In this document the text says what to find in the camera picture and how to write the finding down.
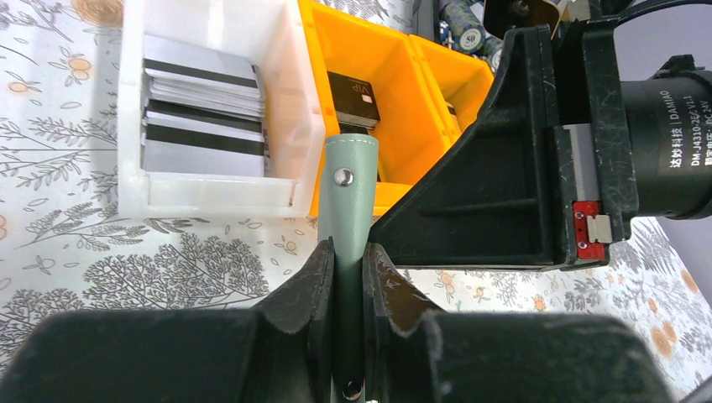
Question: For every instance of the dark card in bin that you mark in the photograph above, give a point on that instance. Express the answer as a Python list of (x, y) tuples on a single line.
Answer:
[(355, 103)]

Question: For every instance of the yellow double storage bin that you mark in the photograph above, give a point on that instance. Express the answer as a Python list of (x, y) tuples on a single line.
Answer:
[(427, 94)]

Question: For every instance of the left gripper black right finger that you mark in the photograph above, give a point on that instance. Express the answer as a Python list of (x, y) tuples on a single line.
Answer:
[(417, 352)]

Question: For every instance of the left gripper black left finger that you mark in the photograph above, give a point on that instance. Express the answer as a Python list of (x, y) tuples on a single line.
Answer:
[(279, 350)]

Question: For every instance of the white storage bin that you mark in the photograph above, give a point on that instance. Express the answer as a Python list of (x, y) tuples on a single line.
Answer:
[(271, 35)]

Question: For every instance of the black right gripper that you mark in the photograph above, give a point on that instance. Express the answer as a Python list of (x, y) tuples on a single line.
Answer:
[(563, 154)]

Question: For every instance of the black poker chip case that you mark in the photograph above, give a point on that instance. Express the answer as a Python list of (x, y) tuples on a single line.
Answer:
[(459, 26)]

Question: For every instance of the white magnetic stripe card stack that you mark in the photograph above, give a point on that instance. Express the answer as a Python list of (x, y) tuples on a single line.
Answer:
[(203, 111)]

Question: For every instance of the floral table mat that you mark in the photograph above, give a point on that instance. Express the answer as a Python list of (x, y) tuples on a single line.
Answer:
[(65, 248)]

